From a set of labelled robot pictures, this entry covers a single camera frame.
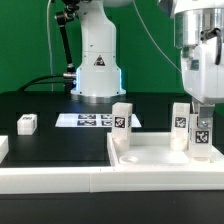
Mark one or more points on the white square table top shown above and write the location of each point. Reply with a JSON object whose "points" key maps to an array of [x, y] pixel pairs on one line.
{"points": [[153, 149]]}

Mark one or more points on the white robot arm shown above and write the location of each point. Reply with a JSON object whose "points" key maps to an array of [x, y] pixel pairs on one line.
{"points": [[198, 33]]}

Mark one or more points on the white left fence piece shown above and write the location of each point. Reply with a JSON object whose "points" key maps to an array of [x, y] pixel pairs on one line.
{"points": [[4, 148]]}

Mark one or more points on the white front fence bar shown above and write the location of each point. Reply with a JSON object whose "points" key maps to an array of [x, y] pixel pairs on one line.
{"points": [[105, 179]]}

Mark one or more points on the apriltag base marker sheet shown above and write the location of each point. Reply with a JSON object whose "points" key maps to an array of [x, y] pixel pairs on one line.
{"points": [[74, 120]]}

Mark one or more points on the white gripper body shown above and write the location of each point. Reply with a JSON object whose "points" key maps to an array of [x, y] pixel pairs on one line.
{"points": [[202, 78]]}

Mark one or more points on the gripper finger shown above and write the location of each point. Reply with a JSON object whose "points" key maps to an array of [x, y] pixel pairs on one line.
{"points": [[204, 114]]}

